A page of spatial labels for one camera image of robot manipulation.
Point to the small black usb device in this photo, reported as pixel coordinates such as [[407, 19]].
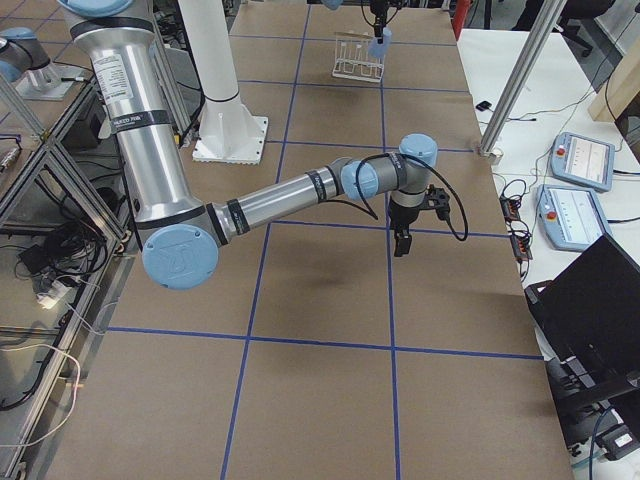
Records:
[[484, 106]]

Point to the white camera stand base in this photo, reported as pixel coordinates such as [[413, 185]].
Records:
[[229, 133]]

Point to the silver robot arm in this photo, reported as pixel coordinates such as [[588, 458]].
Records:
[[182, 234], [335, 4]]

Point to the black laptop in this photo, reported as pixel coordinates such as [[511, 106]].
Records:
[[589, 314]]

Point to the light blue plastic cup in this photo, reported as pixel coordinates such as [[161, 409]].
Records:
[[378, 47]]

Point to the near teach pendant tablet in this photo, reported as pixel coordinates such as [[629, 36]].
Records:
[[572, 217]]

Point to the teach pendant tablet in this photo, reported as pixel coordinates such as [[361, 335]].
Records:
[[572, 217], [583, 161]]

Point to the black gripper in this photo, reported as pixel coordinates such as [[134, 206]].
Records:
[[378, 10], [402, 218]]

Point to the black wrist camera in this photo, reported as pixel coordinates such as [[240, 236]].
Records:
[[436, 199]]

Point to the far teach pendant tablet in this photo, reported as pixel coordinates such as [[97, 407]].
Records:
[[583, 161]]

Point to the black power strip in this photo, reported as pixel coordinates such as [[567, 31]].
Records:
[[519, 233]]

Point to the white wire cup rack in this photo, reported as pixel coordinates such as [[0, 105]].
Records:
[[351, 59]]

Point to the aluminium frame post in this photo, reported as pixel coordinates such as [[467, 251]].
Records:
[[535, 42]]

